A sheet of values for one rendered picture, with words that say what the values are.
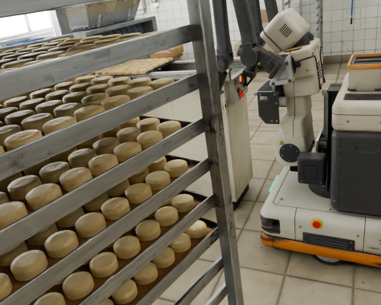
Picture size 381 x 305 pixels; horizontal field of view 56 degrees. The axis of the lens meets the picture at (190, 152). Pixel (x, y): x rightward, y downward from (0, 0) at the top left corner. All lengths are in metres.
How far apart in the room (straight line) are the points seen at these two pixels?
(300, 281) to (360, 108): 0.84
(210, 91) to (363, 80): 1.08
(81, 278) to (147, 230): 0.15
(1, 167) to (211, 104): 0.39
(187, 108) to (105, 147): 1.44
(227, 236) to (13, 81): 0.57
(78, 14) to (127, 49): 1.70
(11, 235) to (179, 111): 1.70
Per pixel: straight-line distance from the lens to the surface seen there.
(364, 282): 1.90
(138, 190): 0.70
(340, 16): 5.98
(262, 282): 1.85
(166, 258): 0.81
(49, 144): 0.51
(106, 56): 0.56
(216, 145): 0.73
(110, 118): 0.57
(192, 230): 0.86
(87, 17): 2.24
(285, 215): 1.82
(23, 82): 0.49
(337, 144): 1.63
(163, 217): 0.77
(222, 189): 0.78
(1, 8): 0.49
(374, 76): 1.69
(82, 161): 0.67
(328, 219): 1.79
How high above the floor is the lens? 1.30
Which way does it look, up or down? 24 degrees down
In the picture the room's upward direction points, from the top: 9 degrees counter-clockwise
